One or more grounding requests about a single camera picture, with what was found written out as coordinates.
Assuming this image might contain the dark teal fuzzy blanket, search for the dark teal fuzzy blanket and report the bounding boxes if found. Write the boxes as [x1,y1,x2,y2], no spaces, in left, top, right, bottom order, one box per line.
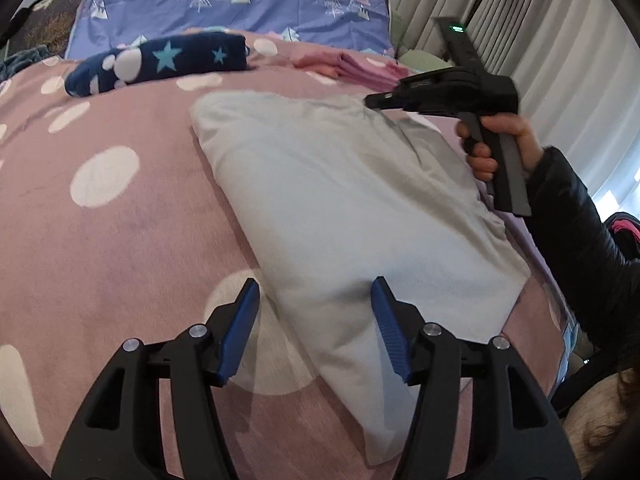
[0,44,51,82]

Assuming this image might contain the green pillow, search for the green pillow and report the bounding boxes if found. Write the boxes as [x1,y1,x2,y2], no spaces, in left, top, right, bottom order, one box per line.
[398,50,450,73]

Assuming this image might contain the dark patterned headboard cushion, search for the dark patterned headboard cushion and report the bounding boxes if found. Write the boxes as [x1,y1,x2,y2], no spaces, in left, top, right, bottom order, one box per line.
[9,0,81,56]

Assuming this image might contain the person's right hand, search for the person's right hand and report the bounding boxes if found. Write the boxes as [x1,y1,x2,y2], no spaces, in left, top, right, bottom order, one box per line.
[466,114,544,182]

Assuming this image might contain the beige pleated curtain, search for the beige pleated curtain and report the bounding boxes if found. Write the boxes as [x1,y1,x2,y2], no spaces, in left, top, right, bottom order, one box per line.
[394,0,640,196]

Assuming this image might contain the light grey garment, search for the light grey garment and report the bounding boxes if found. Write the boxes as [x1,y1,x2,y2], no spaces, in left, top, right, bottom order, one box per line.
[190,91,529,465]

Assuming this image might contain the purple tree print sheet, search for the purple tree print sheet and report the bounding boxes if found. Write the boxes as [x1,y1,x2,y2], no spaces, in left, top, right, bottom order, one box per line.
[65,0,394,60]

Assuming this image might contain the navy star fleece garment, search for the navy star fleece garment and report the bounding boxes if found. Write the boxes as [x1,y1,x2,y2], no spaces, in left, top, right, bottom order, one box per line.
[64,32,250,98]

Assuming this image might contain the pink polka dot blanket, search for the pink polka dot blanket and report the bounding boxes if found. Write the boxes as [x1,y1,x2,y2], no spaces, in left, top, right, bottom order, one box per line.
[1,33,567,479]

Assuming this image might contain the black jacket right forearm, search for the black jacket right forearm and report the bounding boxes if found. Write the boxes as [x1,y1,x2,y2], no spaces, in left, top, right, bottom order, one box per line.
[525,148,639,354]

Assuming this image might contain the pink folded garment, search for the pink folded garment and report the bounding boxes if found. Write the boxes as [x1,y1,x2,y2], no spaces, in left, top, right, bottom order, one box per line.
[293,51,411,92]

